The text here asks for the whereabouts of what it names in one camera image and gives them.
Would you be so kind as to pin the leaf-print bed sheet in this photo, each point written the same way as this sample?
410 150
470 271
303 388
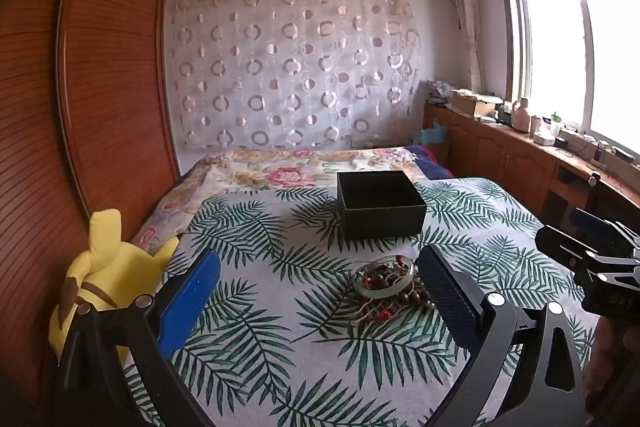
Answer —
280 307

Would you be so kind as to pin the blue bag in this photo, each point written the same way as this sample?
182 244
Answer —
431 136

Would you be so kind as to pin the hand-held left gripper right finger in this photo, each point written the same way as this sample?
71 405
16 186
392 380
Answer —
450 297

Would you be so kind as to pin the yellow plush toy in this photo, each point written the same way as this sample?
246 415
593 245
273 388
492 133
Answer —
115 267

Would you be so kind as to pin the black square box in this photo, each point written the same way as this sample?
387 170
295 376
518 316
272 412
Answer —
395 222

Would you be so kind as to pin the floral blanket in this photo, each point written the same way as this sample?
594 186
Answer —
280 172

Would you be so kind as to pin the wooden-framed window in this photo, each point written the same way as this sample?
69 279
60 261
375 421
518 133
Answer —
550 47

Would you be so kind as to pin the blue and red quilt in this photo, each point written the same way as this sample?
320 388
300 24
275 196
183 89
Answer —
432 164

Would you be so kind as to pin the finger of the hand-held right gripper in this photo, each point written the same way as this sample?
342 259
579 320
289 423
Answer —
565 244
590 221

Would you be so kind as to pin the brown wooden cabinet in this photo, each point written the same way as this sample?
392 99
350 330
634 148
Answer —
490 147

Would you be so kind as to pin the white tissue box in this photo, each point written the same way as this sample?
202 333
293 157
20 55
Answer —
543 139

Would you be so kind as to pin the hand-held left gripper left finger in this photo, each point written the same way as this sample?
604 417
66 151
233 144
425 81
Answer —
192 297

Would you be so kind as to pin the pink kettle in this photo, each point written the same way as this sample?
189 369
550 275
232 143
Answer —
521 117

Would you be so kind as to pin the brown wooden wardrobe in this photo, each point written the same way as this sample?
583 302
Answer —
110 82

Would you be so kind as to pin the circle-patterned wall curtain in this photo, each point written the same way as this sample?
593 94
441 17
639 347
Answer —
290 72

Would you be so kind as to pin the patterned window curtain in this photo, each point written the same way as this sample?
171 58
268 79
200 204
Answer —
467 22

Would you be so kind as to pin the patterned cloth pile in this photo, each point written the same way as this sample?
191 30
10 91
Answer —
442 89

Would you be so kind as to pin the open cardboard box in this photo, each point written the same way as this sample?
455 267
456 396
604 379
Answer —
475 106

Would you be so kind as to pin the small potted plant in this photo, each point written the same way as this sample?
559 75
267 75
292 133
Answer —
555 123

